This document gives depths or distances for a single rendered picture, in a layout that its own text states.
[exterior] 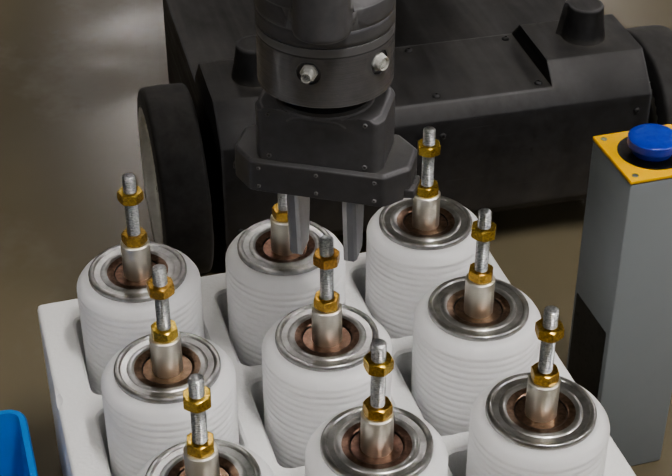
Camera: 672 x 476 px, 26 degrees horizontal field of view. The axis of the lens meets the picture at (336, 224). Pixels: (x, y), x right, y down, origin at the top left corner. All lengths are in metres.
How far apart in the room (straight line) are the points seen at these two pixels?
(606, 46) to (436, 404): 0.57
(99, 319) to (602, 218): 0.41
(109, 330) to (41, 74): 0.87
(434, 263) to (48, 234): 0.60
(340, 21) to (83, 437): 0.41
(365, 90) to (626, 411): 0.49
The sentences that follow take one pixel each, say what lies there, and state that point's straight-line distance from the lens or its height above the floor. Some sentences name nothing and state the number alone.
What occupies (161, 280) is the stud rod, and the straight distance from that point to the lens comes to 0.99.
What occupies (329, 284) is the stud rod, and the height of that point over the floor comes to 0.30.
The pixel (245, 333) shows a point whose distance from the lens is 1.17.
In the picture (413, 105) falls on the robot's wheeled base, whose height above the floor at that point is 0.19.
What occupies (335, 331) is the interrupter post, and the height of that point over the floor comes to 0.26.
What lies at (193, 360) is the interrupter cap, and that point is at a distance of 1.05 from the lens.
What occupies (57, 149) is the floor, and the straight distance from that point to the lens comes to 1.78.
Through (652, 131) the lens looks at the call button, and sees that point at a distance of 1.18.
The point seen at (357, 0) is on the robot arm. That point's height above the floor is 0.54.
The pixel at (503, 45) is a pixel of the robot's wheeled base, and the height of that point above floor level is 0.19.
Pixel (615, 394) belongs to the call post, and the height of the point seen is 0.09.
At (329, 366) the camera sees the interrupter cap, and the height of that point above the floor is 0.25.
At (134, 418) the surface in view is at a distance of 1.02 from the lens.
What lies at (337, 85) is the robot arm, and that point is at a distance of 0.90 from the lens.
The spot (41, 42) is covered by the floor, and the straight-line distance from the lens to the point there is 2.03.
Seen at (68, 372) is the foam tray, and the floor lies 0.18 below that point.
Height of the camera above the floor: 0.93
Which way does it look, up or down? 35 degrees down
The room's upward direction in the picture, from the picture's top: straight up
